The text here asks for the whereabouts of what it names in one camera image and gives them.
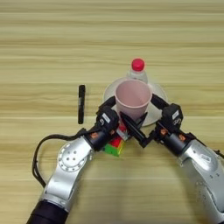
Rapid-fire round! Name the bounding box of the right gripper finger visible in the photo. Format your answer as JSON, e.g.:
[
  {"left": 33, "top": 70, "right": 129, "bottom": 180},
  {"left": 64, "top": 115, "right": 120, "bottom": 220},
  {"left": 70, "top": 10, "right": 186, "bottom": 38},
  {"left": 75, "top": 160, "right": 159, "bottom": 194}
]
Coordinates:
[
  {"left": 150, "top": 93, "right": 171, "bottom": 111},
  {"left": 119, "top": 111, "right": 154, "bottom": 149}
]

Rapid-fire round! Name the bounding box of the clear bottle red cap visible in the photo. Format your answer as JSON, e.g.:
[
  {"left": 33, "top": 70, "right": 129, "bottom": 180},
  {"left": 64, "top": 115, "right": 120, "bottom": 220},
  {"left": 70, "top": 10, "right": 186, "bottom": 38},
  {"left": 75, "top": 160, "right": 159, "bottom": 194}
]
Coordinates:
[{"left": 125, "top": 58, "right": 150, "bottom": 86}]

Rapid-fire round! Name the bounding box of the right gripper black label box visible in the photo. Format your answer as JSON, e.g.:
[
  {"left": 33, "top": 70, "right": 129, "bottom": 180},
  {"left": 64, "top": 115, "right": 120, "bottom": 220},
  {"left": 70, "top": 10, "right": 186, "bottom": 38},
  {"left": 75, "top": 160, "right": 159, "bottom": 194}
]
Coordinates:
[{"left": 160, "top": 102, "right": 185, "bottom": 134}]

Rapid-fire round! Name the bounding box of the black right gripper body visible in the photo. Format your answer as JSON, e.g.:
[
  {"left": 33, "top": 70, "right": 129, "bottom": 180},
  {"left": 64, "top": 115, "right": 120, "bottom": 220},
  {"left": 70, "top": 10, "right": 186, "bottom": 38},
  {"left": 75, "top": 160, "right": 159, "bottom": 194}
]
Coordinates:
[{"left": 148, "top": 120, "right": 198, "bottom": 156}]

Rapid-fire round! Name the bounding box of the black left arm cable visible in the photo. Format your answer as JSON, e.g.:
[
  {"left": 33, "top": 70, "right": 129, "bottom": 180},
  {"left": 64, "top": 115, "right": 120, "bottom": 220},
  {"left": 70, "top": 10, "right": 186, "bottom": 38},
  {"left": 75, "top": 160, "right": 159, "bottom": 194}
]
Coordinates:
[{"left": 31, "top": 127, "right": 89, "bottom": 189}]

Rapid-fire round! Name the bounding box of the cream round plate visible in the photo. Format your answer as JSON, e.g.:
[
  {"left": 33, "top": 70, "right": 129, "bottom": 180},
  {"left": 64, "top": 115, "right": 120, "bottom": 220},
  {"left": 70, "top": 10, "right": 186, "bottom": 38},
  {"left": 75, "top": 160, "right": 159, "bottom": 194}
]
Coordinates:
[{"left": 102, "top": 76, "right": 169, "bottom": 128}]

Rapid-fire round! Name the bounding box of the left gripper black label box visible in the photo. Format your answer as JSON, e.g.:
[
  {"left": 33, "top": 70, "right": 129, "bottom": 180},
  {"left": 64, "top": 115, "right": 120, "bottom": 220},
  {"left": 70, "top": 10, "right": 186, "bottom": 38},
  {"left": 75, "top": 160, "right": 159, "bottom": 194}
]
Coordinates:
[{"left": 95, "top": 105, "right": 121, "bottom": 133}]

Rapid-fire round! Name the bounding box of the pink plastic cup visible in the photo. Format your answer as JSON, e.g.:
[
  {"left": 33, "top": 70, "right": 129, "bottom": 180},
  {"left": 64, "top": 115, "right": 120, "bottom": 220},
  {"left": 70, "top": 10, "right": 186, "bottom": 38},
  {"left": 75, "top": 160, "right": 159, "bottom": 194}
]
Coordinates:
[{"left": 114, "top": 79, "right": 153, "bottom": 123}]

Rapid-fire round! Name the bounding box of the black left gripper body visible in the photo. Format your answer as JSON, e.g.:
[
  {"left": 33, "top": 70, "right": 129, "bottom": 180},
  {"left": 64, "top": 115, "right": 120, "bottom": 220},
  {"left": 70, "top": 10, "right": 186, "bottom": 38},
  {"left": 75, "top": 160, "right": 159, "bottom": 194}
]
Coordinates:
[{"left": 83, "top": 122, "right": 130, "bottom": 153}]

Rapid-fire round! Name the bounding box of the colourful puzzle cube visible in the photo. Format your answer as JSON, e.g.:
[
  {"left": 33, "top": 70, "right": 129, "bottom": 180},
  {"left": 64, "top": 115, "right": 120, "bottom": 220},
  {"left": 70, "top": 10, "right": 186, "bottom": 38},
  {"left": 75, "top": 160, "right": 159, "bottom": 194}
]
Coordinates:
[{"left": 102, "top": 120, "right": 129, "bottom": 158}]

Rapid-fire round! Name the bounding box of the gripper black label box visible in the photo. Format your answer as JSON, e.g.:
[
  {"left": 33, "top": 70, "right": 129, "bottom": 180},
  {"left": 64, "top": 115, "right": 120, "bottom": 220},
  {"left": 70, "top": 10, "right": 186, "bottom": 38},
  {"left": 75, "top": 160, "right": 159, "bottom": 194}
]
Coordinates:
[
  {"left": 160, "top": 102, "right": 185, "bottom": 134},
  {"left": 95, "top": 105, "right": 121, "bottom": 133}
]

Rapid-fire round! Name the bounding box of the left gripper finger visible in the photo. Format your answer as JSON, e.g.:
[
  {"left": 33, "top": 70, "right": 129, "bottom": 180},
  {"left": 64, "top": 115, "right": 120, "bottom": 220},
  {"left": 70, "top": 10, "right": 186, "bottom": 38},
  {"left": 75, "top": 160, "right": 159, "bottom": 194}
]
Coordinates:
[
  {"left": 128, "top": 111, "right": 149, "bottom": 131},
  {"left": 97, "top": 95, "right": 117, "bottom": 114}
]

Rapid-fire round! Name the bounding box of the black marker pen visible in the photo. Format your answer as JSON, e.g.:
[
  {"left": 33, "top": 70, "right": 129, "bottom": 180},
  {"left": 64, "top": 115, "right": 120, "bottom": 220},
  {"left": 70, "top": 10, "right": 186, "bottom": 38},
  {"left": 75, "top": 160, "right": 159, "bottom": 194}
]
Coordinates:
[{"left": 77, "top": 84, "right": 87, "bottom": 125}]

